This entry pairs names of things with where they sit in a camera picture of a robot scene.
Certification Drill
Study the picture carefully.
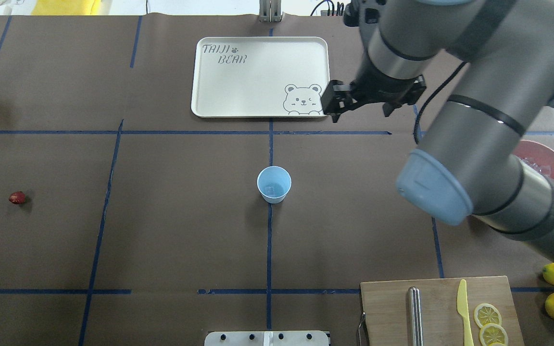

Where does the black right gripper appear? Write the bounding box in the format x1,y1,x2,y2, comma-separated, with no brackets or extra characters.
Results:
322,75,427,123

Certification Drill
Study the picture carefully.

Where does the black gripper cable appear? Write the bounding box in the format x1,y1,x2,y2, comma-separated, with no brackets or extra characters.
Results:
413,60,468,145

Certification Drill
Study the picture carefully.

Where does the lemon slice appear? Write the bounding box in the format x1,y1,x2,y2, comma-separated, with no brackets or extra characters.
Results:
473,304,502,329
478,323,509,346

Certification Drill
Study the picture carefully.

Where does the yellow plastic knife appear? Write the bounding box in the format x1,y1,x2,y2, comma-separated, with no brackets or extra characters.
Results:
456,279,474,346

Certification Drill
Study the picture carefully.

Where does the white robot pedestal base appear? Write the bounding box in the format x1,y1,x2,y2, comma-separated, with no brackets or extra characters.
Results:
204,330,331,346

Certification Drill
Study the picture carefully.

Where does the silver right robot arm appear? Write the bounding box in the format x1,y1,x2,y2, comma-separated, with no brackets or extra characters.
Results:
321,0,554,262

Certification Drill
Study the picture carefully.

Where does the yellow cloth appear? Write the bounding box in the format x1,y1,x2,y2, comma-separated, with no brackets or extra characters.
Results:
31,0,101,16

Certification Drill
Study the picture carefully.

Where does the pink bowl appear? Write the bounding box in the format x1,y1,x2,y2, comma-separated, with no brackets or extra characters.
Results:
512,140,554,201

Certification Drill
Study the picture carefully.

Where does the clear ice cube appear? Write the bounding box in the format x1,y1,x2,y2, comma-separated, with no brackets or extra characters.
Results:
263,184,280,198

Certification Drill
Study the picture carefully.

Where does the pile of ice cubes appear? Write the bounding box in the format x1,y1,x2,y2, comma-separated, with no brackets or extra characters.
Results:
520,156,554,181

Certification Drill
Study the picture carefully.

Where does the cream bear tray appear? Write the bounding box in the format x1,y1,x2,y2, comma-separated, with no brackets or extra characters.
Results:
190,37,329,118

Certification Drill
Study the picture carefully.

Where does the red strawberry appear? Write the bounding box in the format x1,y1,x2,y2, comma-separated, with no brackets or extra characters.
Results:
8,191,27,205

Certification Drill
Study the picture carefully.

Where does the steel knife sharpener rod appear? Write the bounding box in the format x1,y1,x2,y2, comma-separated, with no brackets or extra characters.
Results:
407,286,424,346

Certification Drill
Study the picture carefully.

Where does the light blue cup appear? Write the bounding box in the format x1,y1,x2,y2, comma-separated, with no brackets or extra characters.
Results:
256,166,292,204

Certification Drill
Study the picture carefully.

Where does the lemon slice upper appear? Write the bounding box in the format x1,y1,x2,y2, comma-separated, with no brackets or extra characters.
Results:
473,304,502,329

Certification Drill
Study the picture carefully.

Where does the aluminium frame post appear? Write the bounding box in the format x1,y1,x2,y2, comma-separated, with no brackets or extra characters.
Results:
259,0,283,23

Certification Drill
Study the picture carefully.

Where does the lemon slice lower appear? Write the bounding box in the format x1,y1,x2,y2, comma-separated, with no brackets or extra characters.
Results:
478,323,509,346

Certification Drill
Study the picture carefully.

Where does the wooden cutting board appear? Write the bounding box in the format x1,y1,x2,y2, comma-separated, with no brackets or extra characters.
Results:
360,276,525,346

